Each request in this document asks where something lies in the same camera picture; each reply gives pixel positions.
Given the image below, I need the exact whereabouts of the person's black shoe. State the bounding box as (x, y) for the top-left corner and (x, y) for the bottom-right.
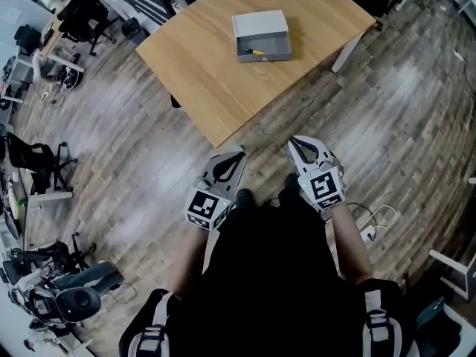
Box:
(235, 188), (256, 208)
(283, 173), (302, 197)

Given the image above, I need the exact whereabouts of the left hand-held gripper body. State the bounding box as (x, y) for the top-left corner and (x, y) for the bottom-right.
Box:
(184, 178), (239, 232)

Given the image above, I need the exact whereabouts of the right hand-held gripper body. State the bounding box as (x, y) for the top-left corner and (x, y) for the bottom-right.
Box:
(297, 157), (347, 214)

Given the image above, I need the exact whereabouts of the person's left forearm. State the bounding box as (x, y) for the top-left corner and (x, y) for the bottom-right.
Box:
(164, 224), (210, 299)

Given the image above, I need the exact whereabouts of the person's black clothing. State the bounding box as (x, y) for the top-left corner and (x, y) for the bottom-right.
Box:
(118, 187), (421, 357)

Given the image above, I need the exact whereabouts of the grey box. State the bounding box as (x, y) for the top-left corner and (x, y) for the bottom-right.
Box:
(231, 9), (293, 64)

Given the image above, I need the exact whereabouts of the right white harness strap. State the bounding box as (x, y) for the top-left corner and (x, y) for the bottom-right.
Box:
(361, 289), (396, 357)

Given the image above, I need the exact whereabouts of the dark blue chair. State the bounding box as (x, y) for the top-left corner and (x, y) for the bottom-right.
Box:
(415, 296), (464, 357)

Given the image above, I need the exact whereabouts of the white desk frame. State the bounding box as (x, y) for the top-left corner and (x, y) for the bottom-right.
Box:
(428, 248), (476, 301)

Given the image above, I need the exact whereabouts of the person's left black shoe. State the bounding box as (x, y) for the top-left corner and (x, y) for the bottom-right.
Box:
(235, 188), (256, 208)

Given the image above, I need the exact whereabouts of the white power strip with cable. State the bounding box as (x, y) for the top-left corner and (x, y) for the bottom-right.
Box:
(357, 204), (397, 243)

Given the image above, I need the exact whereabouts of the person's right black shoe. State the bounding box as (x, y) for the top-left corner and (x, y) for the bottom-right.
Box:
(283, 173), (302, 197)

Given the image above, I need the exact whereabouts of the grey black office chair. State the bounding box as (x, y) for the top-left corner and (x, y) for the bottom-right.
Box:
(10, 260), (126, 325)

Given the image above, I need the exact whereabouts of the wooden desk with white legs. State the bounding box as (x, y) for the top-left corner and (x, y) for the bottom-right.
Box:
(36, 0), (100, 74)

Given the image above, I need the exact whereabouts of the white harness strap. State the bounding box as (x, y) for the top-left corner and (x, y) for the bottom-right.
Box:
(361, 289), (396, 357)
(136, 292), (174, 357)

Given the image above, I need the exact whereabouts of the person's right forearm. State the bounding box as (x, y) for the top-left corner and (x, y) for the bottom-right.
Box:
(328, 202), (375, 286)

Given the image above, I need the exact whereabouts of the left white harness strap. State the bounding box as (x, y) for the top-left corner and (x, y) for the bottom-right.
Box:
(136, 292), (174, 357)

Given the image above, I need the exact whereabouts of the white table leg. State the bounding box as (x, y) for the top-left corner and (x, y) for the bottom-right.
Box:
(330, 30), (367, 74)

